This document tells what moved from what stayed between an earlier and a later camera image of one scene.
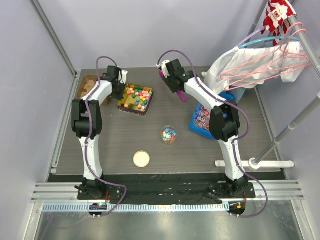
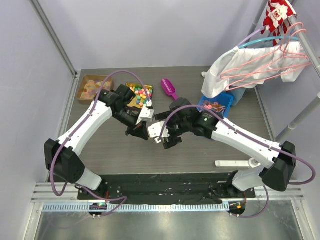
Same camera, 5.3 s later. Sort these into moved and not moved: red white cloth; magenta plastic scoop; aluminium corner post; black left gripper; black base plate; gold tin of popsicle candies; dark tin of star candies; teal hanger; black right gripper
Moved: magenta plastic scoop; black left gripper; black right gripper
Not moved: gold tin of popsicle candies; red white cloth; black base plate; teal hanger; dark tin of star candies; aluminium corner post
